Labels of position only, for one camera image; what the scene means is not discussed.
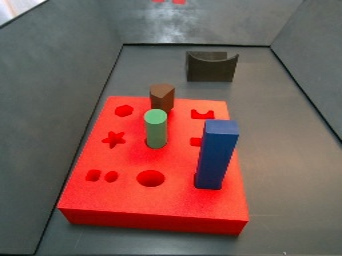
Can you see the green cylinder peg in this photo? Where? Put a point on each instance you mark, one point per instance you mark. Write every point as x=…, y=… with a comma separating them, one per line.
x=156, y=122

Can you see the red double-square block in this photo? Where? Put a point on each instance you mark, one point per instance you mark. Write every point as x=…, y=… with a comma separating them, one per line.
x=180, y=2

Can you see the blue square block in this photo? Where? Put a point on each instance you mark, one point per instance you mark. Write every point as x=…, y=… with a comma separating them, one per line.
x=221, y=134

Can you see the red shape-sorter board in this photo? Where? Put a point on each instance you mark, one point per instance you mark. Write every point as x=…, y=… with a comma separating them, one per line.
x=127, y=185

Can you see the brown pentagon peg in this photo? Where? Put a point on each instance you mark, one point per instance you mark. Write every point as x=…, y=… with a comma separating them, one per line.
x=162, y=95

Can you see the black curved stand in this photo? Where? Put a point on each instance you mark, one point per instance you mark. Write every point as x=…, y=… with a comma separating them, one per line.
x=210, y=66

